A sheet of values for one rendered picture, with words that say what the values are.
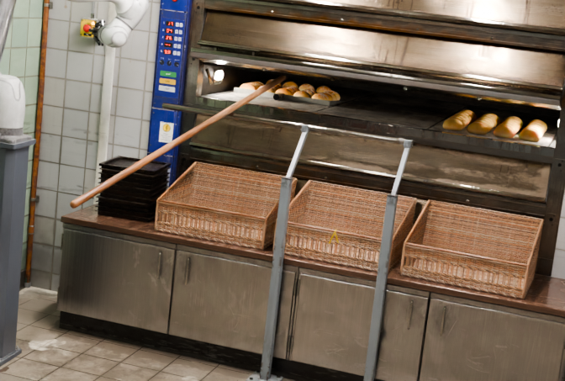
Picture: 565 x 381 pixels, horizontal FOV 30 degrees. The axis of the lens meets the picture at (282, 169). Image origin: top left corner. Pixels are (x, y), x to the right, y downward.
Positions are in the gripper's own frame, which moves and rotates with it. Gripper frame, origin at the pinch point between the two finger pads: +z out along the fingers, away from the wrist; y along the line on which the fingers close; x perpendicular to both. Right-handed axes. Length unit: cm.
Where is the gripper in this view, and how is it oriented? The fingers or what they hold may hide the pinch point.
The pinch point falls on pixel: (93, 30)
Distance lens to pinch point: 542.8
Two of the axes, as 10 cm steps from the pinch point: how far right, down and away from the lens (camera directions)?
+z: -4.6, -2.0, 8.7
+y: -1.1, 9.8, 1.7
